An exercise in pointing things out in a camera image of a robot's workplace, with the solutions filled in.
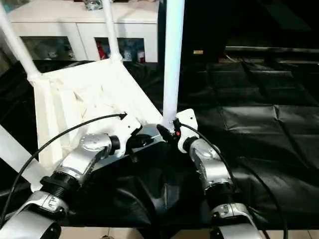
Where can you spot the white plastic table leg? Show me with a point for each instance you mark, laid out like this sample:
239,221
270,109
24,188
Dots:
20,49
12,149
173,62
112,32

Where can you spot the white plastic table top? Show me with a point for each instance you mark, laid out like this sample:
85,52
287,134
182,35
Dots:
87,82

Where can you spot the black mat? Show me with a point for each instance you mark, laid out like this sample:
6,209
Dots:
261,124

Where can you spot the black cabinet gold label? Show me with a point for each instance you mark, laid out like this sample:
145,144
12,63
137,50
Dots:
204,30

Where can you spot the black side table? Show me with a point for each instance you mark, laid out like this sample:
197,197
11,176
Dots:
274,48

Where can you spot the white glass-door cabinet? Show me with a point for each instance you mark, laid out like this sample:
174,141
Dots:
62,27

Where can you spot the dark grey bundle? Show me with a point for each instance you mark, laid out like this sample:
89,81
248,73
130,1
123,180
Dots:
93,5

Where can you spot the grey curtain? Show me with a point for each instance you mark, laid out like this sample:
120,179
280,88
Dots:
5,59

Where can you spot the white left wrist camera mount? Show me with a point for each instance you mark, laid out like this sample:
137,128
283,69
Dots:
127,124

